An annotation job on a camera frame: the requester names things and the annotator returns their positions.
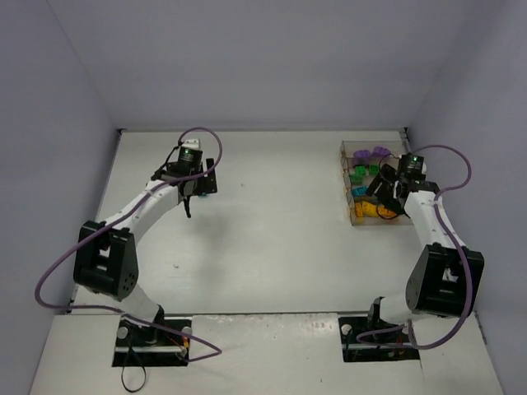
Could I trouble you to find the teal lotus frog oval lego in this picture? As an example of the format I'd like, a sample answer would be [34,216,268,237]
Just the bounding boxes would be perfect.
[352,185,368,197]

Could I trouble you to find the yellow long lego brick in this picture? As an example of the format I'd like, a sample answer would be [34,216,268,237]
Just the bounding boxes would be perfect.
[355,201,377,218]

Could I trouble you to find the purple butterfly curved lego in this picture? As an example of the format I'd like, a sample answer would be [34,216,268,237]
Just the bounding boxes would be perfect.
[353,150,371,165]

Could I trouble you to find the orange butterfly oval lego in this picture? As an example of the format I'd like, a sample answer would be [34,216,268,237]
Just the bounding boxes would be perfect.
[375,205,399,221]

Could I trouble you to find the green square lego brick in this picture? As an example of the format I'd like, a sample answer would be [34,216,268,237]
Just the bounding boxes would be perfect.
[354,165,366,177]

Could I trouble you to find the purple lotus oval lego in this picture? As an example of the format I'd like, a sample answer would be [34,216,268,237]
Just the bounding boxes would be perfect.
[371,146,391,160]

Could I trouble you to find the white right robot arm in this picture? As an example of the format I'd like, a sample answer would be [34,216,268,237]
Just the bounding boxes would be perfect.
[366,153,484,329]

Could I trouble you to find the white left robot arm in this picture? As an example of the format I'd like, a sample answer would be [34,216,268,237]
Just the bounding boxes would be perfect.
[73,139,217,324]

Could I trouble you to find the clear green-lego bin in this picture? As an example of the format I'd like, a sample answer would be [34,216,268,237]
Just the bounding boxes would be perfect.
[341,156,395,177]

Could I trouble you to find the clear yellow-lego bin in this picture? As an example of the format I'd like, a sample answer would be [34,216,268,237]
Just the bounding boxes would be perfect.
[346,190,412,226]

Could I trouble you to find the clear purple-lego bin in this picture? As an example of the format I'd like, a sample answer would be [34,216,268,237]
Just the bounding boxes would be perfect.
[339,140,408,157]

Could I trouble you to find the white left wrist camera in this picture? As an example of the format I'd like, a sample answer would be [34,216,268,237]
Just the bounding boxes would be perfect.
[182,138,202,151]

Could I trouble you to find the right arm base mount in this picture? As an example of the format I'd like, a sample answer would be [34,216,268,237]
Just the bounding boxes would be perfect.
[338,297,420,363]

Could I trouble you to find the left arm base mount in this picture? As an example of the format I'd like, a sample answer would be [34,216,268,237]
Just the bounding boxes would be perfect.
[112,318,190,368]

